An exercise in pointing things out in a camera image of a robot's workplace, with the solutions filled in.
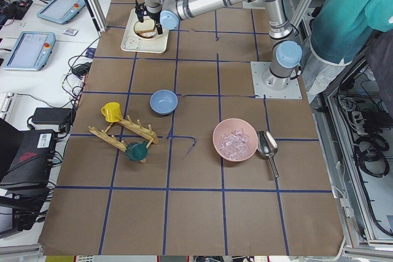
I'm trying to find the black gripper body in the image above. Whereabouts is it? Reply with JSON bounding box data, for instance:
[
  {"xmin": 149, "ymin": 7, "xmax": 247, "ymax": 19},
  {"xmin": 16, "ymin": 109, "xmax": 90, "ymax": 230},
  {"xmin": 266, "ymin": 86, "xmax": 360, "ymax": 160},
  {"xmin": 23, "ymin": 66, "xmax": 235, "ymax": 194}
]
[{"xmin": 135, "ymin": 2, "xmax": 160, "ymax": 25}]

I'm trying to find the white round plate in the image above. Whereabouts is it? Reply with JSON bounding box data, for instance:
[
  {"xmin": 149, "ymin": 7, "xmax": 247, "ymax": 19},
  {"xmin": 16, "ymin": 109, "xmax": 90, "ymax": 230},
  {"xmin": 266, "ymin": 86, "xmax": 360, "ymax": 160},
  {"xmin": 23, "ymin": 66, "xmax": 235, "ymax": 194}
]
[{"xmin": 133, "ymin": 19, "xmax": 158, "ymax": 39}]

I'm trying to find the bread slice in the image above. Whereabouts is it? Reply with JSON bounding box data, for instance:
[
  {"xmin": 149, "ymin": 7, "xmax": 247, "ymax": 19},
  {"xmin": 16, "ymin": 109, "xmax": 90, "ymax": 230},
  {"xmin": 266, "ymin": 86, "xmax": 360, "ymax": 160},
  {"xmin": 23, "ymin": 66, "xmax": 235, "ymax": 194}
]
[
  {"xmin": 134, "ymin": 20, "xmax": 155, "ymax": 32},
  {"xmin": 136, "ymin": 31, "xmax": 157, "ymax": 39}
]

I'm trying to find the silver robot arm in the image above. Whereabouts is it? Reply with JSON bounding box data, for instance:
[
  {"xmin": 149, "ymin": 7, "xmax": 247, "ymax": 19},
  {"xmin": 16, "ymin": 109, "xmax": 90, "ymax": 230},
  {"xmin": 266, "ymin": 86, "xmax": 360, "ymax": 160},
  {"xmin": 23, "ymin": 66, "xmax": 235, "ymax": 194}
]
[{"xmin": 135, "ymin": 0, "xmax": 302, "ymax": 90}]

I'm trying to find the white bear tray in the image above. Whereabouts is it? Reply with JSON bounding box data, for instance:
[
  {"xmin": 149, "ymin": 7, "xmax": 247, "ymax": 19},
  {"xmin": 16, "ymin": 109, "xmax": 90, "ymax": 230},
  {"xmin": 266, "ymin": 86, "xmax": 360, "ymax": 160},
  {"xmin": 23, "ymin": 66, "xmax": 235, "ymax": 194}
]
[{"xmin": 120, "ymin": 9, "xmax": 169, "ymax": 53}]

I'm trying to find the blue bowl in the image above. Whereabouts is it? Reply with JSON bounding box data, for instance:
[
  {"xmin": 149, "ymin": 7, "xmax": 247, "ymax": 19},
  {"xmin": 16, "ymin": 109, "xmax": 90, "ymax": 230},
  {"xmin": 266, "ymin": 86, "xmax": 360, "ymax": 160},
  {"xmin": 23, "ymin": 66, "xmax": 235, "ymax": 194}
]
[{"xmin": 150, "ymin": 90, "xmax": 178, "ymax": 115}]

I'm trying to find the upper blue teach pendant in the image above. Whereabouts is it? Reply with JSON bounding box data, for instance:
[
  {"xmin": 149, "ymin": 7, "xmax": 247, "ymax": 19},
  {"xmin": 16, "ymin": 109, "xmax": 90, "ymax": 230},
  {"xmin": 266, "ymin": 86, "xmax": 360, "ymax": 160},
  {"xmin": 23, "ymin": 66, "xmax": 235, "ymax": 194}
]
[{"xmin": 37, "ymin": 0, "xmax": 85, "ymax": 24}]

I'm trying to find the blue teach pendant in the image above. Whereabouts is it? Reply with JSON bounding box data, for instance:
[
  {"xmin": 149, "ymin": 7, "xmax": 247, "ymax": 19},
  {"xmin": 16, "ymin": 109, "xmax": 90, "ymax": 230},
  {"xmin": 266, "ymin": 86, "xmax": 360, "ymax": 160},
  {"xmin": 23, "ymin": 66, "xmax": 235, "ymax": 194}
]
[
  {"xmin": 4, "ymin": 31, "xmax": 56, "ymax": 71},
  {"xmin": 37, "ymin": 0, "xmax": 85, "ymax": 24}
]

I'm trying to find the yellow mug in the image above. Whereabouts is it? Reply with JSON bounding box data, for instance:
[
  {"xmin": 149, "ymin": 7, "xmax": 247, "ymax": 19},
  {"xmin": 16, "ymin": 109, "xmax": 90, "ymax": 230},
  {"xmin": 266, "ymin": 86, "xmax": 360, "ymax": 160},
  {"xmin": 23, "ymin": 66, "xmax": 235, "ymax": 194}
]
[{"xmin": 101, "ymin": 102, "xmax": 123, "ymax": 123}]

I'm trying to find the wooden cup rack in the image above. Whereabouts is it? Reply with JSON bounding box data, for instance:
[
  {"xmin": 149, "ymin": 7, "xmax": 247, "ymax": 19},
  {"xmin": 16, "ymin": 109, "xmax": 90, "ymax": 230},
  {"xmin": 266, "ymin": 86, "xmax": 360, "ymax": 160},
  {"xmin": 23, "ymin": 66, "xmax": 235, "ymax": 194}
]
[{"xmin": 88, "ymin": 115, "xmax": 160, "ymax": 164}]

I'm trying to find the lower blue teach pendant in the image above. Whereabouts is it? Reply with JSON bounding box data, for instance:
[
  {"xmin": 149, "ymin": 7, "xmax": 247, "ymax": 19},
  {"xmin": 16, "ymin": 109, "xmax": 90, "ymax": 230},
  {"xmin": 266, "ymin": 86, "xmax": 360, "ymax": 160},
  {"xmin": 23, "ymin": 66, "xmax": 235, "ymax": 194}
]
[{"xmin": 4, "ymin": 31, "xmax": 56, "ymax": 71}]

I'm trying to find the dark green mug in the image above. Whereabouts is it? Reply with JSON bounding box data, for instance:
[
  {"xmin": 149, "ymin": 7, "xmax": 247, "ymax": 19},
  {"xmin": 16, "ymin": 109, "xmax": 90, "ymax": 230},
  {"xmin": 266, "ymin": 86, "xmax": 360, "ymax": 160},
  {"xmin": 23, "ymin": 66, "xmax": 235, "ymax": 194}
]
[{"xmin": 125, "ymin": 141, "xmax": 147, "ymax": 161}]

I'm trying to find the brown paper table cover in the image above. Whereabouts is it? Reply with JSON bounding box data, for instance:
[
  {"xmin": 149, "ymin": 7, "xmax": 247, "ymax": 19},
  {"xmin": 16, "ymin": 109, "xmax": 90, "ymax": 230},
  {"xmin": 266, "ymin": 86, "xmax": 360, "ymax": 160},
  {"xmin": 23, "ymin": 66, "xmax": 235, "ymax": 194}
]
[{"xmin": 39, "ymin": 0, "xmax": 343, "ymax": 256}]

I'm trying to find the pink bowl with ice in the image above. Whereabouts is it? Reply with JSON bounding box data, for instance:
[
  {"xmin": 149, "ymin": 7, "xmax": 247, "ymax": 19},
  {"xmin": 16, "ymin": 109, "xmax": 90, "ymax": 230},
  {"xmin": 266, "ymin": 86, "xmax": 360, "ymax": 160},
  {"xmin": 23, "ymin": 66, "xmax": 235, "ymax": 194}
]
[{"xmin": 212, "ymin": 118, "xmax": 258, "ymax": 162}]

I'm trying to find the black power adapter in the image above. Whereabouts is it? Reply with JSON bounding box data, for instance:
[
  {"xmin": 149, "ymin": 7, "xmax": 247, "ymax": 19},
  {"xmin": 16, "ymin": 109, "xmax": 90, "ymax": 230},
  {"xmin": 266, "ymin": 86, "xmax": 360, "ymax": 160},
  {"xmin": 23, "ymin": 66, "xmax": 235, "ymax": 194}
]
[{"xmin": 31, "ymin": 107, "xmax": 71, "ymax": 125}]

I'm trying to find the metal scoop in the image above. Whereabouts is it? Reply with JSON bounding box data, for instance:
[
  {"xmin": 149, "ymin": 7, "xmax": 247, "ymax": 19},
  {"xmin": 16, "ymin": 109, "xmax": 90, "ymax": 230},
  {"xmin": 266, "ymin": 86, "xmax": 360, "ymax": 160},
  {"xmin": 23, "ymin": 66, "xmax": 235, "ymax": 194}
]
[{"xmin": 257, "ymin": 130, "xmax": 279, "ymax": 178}]

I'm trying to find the black computer box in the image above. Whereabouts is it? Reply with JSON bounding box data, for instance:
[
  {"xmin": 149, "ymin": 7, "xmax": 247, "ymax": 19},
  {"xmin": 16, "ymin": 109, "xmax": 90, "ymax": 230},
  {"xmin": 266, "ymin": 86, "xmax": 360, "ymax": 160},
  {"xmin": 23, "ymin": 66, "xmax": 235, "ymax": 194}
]
[{"xmin": 1, "ymin": 119, "xmax": 57, "ymax": 190}]

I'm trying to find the person in teal shirt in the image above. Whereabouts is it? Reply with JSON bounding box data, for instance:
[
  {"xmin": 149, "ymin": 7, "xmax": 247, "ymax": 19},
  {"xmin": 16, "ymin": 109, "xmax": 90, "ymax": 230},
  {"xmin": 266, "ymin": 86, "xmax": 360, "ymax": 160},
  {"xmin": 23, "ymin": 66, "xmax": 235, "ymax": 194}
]
[{"xmin": 302, "ymin": 0, "xmax": 392, "ymax": 101}]

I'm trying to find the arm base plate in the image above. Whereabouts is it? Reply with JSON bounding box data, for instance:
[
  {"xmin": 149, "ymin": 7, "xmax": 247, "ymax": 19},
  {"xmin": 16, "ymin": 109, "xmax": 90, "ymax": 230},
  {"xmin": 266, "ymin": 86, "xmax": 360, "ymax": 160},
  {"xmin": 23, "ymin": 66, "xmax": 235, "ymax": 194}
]
[
  {"xmin": 251, "ymin": 61, "xmax": 302, "ymax": 99},
  {"xmin": 242, "ymin": 0, "xmax": 265, "ymax": 10}
]

